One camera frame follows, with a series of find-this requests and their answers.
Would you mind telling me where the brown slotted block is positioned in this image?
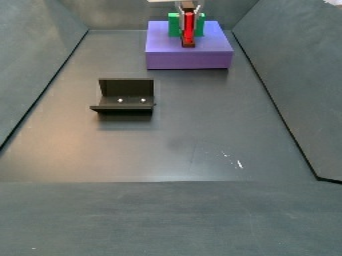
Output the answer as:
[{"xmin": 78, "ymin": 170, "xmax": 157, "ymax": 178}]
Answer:
[{"xmin": 181, "ymin": 1, "xmax": 195, "ymax": 48}]

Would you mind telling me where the green block right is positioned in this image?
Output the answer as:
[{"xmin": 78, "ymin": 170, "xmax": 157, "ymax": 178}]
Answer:
[{"xmin": 195, "ymin": 13, "xmax": 206, "ymax": 37}]

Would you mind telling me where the green block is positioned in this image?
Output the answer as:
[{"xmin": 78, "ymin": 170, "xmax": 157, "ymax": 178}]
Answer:
[
  {"xmin": 195, "ymin": 13, "xmax": 206, "ymax": 37},
  {"xmin": 169, "ymin": 12, "xmax": 181, "ymax": 37}
]

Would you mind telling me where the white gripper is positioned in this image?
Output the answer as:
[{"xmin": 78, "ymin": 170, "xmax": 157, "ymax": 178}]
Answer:
[{"xmin": 147, "ymin": 0, "xmax": 206, "ymax": 38}]

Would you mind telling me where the black angled bracket holder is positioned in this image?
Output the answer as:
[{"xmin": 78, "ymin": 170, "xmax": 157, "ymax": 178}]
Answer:
[{"xmin": 90, "ymin": 78, "xmax": 155, "ymax": 114}]

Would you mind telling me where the purple base board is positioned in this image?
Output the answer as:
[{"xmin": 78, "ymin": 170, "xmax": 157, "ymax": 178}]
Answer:
[{"xmin": 145, "ymin": 21, "xmax": 234, "ymax": 70}]

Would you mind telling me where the green block left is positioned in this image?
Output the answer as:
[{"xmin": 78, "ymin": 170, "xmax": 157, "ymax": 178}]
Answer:
[{"xmin": 169, "ymin": 12, "xmax": 181, "ymax": 37}]

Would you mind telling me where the red peg object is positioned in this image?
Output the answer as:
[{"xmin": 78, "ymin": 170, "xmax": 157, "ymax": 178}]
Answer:
[{"xmin": 183, "ymin": 12, "xmax": 194, "ymax": 41}]

